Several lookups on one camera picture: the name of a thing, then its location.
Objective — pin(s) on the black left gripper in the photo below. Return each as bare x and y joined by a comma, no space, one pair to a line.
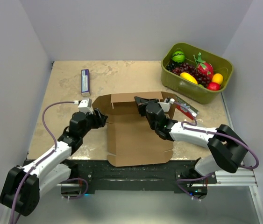
99,119

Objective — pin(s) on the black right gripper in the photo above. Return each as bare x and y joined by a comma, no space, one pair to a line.
142,103

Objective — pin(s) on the brown cardboard box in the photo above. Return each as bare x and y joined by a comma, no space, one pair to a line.
130,140

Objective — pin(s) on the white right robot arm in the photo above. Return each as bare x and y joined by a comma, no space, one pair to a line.
227,150

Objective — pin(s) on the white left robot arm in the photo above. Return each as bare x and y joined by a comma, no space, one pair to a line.
24,186

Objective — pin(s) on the purple toothpaste box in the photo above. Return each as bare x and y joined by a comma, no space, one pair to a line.
85,82

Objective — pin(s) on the red toothpaste box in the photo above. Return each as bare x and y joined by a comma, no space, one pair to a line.
186,108

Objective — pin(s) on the green plastic basket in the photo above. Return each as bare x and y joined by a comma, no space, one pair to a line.
191,90

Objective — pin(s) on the dark purple toy grapes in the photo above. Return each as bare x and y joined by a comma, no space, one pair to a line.
171,66

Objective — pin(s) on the yellow toy banana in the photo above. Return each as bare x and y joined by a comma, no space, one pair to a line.
188,77

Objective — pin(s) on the green toy watermelon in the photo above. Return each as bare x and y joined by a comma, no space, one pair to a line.
178,56

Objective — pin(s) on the red toy grapes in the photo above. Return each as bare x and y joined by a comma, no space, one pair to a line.
202,79

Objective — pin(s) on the red toy apple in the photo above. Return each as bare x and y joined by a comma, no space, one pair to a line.
213,86

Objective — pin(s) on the pink toy dragon fruit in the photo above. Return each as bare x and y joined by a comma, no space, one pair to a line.
204,67

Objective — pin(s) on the yellow toy mango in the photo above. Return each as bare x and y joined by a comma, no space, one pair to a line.
217,78

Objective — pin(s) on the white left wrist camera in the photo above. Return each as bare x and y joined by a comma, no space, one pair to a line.
84,105

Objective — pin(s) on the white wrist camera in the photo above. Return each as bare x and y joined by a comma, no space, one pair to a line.
166,104
84,105

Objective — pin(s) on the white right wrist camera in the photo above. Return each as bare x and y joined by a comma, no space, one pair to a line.
166,104

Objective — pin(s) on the black base frame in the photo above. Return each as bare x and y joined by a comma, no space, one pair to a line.
101,175

